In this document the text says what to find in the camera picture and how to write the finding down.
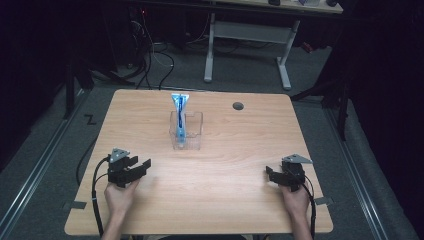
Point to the small red object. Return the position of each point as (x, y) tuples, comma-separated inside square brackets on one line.
[(307, 47)]

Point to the grey tape strip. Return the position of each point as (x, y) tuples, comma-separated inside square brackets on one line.
[(74, 205), (324, 200)]

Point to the white desk frame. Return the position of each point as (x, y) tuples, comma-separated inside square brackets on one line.
[(248, 31)]

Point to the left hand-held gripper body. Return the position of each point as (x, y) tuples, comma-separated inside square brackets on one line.
[(118, 173)]

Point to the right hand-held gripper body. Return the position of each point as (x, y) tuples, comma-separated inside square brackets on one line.
[(293, 175)]

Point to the blue white toothpaste tube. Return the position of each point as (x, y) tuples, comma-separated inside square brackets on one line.
[(180, 116)]

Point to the person's right hand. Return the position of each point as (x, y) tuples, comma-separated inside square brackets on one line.
[(296, 201)]

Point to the clear plastic box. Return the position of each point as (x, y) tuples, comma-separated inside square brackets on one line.
[(195, 133)]

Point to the black round table grommet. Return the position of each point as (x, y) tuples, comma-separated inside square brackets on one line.
[(238, 106)]

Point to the metal floor rail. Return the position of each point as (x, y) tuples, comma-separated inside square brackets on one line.
[(40, 166), (358, 180)]

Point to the person's left hand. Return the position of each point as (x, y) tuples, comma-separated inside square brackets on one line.
[(119, 200)]

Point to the black metal stand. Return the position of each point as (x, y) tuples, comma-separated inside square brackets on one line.
[(341, 110), (70, 86)]

